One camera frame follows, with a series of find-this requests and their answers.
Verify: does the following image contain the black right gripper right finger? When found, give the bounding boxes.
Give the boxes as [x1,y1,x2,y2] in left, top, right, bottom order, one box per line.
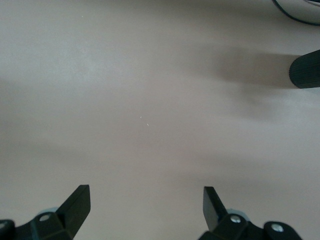
[199,186,265,240]

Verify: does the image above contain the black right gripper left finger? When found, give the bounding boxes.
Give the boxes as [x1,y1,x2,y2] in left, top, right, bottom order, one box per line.
[14,184,91,240]

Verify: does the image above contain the black ribbed cylinder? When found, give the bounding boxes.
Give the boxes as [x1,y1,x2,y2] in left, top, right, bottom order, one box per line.
[289,48,320,90]

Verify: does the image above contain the black looped cable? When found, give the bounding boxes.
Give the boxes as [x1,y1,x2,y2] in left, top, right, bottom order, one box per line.
[271,0,320,26]

